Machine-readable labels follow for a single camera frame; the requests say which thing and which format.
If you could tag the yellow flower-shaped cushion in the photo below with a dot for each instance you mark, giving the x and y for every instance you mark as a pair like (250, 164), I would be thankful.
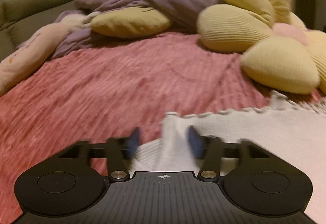
(229, 30)

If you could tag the white ribbed knit sweater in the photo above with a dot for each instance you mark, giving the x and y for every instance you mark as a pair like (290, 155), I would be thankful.
(254, 127)

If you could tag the plain yellow pillow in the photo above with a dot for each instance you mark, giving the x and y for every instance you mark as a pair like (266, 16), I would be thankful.
(130, 21)

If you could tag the long pink plush toy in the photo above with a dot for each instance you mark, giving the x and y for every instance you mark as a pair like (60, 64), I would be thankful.
(25, 53)

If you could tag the green sofa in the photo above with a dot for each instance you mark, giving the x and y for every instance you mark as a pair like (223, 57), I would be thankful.
(38, 2)

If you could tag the pink ribbed bedspread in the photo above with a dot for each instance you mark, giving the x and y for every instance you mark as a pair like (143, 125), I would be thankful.
(114, 86)

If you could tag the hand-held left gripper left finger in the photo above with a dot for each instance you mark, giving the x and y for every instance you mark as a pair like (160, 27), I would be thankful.
(133, 143)

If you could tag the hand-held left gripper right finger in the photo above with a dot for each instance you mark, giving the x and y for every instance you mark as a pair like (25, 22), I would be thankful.
(194, 143)

